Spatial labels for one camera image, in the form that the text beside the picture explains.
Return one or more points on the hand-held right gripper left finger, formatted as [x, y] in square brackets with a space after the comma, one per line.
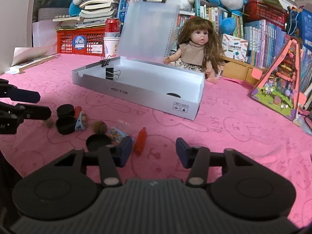
[123, 151]

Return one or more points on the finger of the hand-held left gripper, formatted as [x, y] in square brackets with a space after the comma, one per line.
[36, 113]
[24, 95]

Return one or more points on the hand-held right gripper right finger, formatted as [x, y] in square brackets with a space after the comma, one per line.
[182, 151]

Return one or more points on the small wooden cork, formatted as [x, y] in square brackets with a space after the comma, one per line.
[48, 124]

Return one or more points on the clear bag of colourful beads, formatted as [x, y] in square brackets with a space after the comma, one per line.
[117, 134]

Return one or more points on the red toy bottle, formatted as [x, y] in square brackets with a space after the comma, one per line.
[140, 142]

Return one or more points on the black round lid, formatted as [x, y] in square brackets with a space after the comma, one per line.
[97, 142]
[65, 109]
[64, 126]

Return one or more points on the blue shell toy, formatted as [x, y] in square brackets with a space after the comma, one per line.
[79, 124]

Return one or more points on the white cardboard box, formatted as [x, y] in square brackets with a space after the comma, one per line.
[136, 92]

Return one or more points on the brown fuzzy ball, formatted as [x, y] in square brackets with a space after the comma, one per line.
[98, 126]

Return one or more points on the open paper book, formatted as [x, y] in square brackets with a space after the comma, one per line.
[29, 58]

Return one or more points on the small orange carrot toy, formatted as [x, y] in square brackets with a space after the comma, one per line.
[78, 111]

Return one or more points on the pink printed blanket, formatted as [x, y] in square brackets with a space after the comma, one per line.
[231, 139]

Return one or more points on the red basket with blue sticker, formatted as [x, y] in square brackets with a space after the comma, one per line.
[65, 41]

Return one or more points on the black binder clip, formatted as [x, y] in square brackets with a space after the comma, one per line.
[105, 63]
[109, 73]

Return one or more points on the wooden drawer box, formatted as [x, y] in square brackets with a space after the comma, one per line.
[234, 70]

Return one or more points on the white paper cup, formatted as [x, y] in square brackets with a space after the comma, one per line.
[111, 47]

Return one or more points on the brown-haired doll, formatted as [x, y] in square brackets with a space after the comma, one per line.
[195, 51]

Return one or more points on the blue and white plush toy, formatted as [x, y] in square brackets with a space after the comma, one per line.
[74, 6]

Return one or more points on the red drink can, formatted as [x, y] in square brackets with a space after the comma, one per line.
[112, 28]

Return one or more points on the stack of books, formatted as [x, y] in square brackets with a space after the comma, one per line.
[97, 7]

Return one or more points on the white printed box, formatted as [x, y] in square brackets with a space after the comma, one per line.
[234, 47]

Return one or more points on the pink triangular toy house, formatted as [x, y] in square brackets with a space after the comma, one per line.
[280, 82]

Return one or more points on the translucent clipboard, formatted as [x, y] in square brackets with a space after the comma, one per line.
[146, 29]

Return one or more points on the row of blue folders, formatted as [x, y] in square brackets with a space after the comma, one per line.
[123, 12]

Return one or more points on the row of shelved books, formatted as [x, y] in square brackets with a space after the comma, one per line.
[265, 39]

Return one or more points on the red plastic basket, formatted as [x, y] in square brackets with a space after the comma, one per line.
[265, 12]

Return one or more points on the green book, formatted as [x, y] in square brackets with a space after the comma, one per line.
[268, 0]

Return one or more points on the blue bag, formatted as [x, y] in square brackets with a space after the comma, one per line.
[304, 22]

